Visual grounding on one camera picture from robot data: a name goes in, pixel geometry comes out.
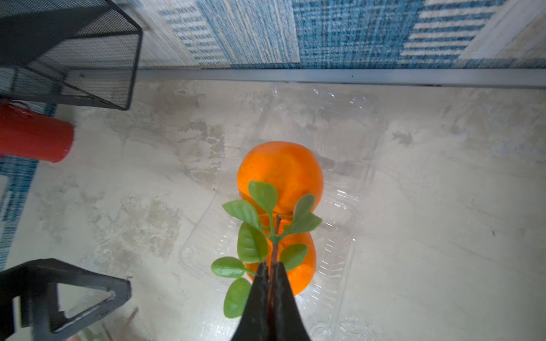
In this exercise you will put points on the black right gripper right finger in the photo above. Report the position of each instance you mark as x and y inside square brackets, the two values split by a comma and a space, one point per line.
[285, 319]

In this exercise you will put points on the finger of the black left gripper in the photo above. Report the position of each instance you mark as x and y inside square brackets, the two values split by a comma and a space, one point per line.
[54, 300]

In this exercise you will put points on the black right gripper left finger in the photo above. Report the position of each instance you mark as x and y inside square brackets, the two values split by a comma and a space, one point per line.
[254, 323]

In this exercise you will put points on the orange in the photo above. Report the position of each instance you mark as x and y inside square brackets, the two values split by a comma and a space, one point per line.
[301, 276]
[291, 168]

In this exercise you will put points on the clear clamshell container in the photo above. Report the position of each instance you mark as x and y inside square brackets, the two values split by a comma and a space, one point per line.
[343, 131]

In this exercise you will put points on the red cup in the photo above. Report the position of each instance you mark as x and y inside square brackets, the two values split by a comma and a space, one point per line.
[30, 135]

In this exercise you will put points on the black wire shelf rack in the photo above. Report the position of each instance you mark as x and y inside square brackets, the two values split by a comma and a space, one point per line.
[80, 53]

